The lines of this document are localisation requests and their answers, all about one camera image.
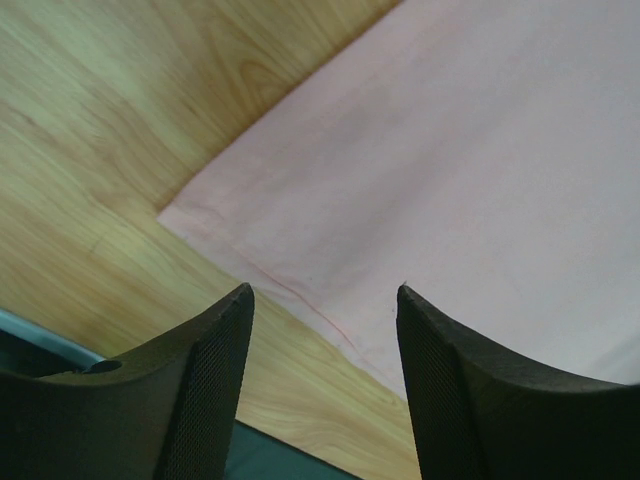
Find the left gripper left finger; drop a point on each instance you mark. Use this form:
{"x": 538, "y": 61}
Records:
{"x": 163, "y": 410}

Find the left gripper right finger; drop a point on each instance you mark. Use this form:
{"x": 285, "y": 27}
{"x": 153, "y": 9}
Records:
{"x": 482, "y": 411}

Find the pink t-shirt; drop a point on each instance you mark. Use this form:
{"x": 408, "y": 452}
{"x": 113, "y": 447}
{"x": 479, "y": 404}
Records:
{"x": 484, "y": 153}

